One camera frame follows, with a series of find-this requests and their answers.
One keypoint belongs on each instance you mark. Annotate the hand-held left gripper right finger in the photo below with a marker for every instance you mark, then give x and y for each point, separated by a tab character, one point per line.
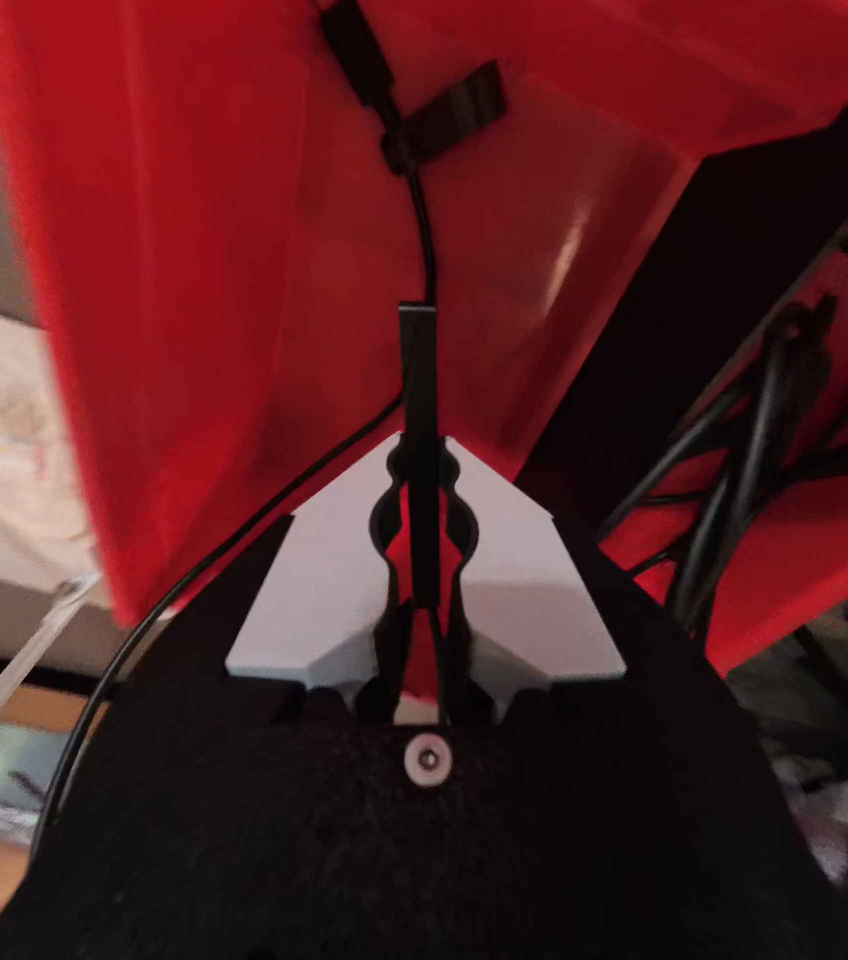
529	585

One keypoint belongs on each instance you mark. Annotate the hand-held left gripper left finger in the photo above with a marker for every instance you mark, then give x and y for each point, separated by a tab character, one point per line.
319	585

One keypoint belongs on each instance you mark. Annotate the red plastic bin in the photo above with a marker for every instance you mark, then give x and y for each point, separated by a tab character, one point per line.
206	225

